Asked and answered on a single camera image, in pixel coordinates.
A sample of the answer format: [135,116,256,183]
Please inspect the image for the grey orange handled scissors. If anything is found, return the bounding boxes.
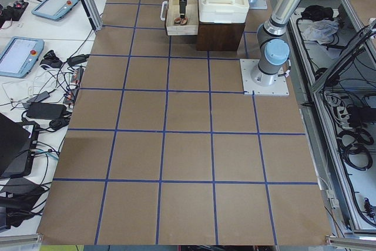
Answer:
[174,17,188,26]

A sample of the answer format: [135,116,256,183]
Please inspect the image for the open wooden drawer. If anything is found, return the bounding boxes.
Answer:
[164,0,199,36]

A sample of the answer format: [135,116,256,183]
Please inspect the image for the dark brown wooden cabinet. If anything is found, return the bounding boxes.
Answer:
[196,22,246,51]

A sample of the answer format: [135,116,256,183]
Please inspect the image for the blue teach pendant far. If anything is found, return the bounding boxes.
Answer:
[32,0,80,21]

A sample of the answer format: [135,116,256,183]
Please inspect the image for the blue teach pendant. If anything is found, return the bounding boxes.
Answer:
[1,36,45,78]
[32,0,80,21]

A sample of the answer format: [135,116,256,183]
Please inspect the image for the crumpled white cloth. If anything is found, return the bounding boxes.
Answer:
[302,20,339,45]

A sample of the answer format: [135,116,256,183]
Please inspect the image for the blue teach pendant near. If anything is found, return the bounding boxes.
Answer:
[1,36,45,78]

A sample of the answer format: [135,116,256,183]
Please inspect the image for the large black power brick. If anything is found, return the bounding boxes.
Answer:
[26,102,67,120]

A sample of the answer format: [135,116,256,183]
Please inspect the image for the black laptop computer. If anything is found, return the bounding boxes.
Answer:
[1,114,39,179]

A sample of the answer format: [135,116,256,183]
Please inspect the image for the white drawer handle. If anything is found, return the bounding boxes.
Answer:
[160,1,169,21]

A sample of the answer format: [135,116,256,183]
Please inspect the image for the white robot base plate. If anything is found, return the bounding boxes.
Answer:
[240,59,290,96]

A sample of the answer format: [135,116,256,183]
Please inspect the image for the aluminium frame rail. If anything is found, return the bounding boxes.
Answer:
[311,18,376,96]

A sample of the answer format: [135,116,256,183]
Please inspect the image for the coiled black cables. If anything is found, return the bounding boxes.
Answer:
[336,129,375,172]

